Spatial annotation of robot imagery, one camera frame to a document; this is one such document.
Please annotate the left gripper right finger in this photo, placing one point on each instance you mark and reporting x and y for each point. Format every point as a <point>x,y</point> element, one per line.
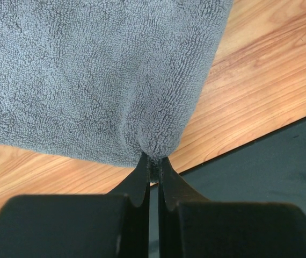
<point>191,225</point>

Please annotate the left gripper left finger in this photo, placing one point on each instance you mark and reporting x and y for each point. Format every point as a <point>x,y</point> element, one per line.
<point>115,224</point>

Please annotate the grey towel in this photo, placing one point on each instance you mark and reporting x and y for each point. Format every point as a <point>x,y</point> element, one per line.
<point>104,81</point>

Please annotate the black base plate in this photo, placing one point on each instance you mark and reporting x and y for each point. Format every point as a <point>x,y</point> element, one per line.
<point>269,169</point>

